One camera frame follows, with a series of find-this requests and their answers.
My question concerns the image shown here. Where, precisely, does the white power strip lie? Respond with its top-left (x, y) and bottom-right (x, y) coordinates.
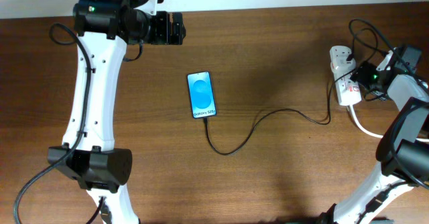
top-left (329, 46), bottom-right (362, 106)

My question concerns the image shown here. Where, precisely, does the blue Samsung Galaxy smartphone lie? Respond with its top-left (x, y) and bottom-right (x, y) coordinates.
top-left (187, 71), bottom-right (217, 119)

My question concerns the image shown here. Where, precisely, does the black USB charging cable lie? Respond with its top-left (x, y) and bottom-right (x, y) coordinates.
top-left (202, 28), bottom-right (379, 156)

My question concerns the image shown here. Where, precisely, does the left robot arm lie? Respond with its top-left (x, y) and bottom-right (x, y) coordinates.
top-left (48, 0), bottom-right (186, 223)

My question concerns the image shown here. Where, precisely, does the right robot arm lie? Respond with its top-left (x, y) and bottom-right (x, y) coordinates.
top-left (316, 63), bottom-right (428, 224)

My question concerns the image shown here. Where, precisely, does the white USB charger plug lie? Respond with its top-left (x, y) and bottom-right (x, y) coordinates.
top-left (330, 58), bottom-right (356, 77)

